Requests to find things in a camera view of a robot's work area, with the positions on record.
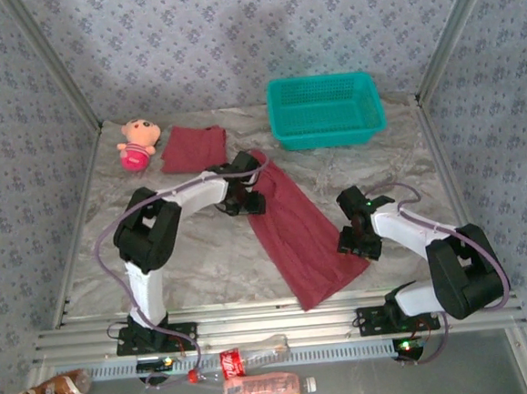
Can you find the maroon ribbed tank top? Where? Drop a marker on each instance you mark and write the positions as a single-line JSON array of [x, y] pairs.
[[303, 239], [191, 148]]

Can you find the teal plastic mesh basket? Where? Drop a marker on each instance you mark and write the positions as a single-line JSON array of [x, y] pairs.
[[325, 112]]

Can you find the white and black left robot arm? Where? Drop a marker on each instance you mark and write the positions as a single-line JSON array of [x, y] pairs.
[[147, 288]]

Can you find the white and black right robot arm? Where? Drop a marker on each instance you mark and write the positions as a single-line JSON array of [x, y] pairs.
[[460, 263]]

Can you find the small circuit board with LED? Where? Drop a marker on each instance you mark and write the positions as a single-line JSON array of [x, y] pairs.
[[408, 347], [153, 365]]

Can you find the pink plush doll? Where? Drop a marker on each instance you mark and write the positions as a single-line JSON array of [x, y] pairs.
[[137, 134]]

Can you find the clear cola bottle red label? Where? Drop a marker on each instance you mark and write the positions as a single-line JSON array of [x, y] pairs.
[[232, 364]]

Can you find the pink drink bottle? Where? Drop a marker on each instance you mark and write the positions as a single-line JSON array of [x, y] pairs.
[[260, 391]]

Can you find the brown drink bottle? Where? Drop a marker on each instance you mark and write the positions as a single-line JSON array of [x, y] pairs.
[[55, 389]]

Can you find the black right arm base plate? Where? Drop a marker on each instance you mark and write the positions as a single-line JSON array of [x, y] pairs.
[[371, 321]]

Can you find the aluminium mounting rail frame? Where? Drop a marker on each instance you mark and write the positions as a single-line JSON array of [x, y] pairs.
[[278, 326]]

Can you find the aluminium table side rail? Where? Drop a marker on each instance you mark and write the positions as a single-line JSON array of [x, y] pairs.
[[88, 174], [436, 142]]

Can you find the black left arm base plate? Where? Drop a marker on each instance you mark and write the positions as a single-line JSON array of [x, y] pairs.
[[183, 335]]

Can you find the aluminium corner post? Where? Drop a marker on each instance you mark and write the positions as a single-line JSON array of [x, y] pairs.
[[56, 62], [455, 31]]

